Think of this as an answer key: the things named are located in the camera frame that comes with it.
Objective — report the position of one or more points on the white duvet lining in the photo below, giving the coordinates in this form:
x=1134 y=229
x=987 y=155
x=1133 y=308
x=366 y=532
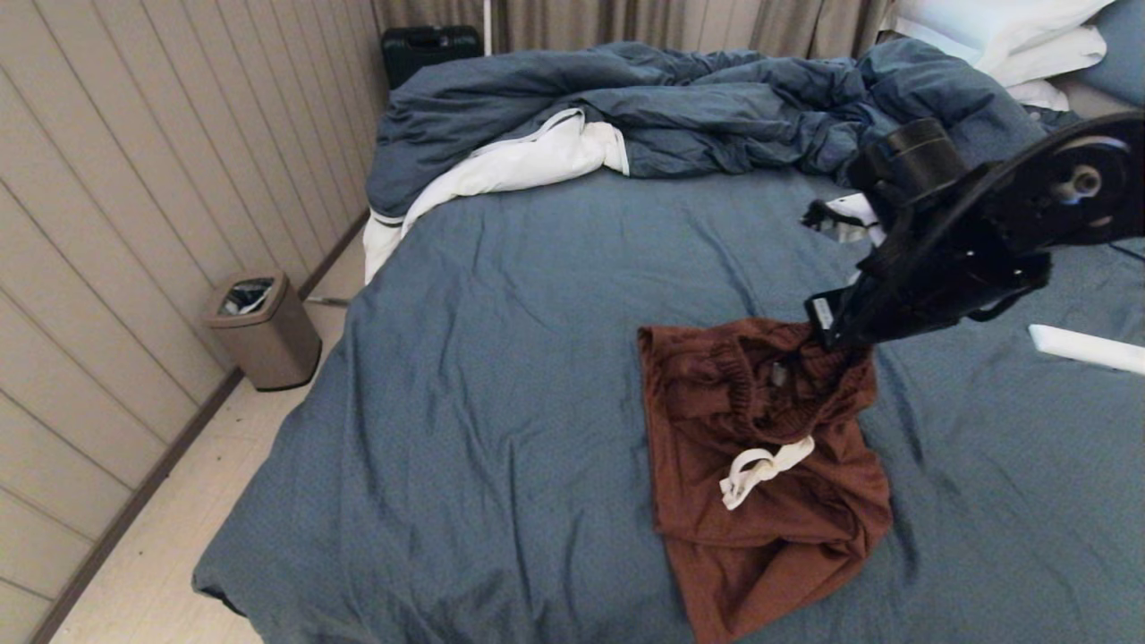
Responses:
x=519 y=163

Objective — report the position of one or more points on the bin liner bag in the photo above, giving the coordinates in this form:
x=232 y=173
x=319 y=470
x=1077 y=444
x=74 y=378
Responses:
x=246 y=297

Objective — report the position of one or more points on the large white pillow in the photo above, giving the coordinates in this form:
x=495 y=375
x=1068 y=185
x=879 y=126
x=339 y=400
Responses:
x=984 y=22

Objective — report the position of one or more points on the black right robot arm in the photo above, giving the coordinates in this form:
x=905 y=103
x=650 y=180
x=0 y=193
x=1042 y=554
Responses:
x=1064 y=192

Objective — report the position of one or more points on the blue pillow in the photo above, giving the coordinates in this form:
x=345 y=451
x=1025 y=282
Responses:
x=1123 y=43

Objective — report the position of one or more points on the blue bed sheet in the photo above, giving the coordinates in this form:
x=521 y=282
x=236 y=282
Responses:
x=492 y=402

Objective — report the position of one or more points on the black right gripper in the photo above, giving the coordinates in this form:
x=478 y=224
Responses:
x=930 y=295

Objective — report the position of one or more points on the white flat box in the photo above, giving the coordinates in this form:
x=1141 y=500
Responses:
x=1087 y=347

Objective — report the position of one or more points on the black suitcase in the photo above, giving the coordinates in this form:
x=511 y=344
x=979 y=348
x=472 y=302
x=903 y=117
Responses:
x=429 y=52

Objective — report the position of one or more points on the beige curtain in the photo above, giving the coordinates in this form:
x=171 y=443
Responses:
x=626 y=22

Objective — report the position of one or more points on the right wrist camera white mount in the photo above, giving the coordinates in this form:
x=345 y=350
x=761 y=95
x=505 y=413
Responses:
x=903 y=170

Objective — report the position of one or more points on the crumpled blue duvet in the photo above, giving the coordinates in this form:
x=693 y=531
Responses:
x=671 y=103

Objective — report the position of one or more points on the brown square trash bin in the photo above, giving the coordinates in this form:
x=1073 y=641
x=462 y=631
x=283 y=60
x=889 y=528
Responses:
x=268 y=346

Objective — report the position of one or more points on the brown elastic-waist shorts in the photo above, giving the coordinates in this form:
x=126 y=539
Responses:
x=769 y=519

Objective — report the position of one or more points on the white vertical pole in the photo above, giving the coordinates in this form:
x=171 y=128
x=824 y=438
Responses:
x=487 y=25

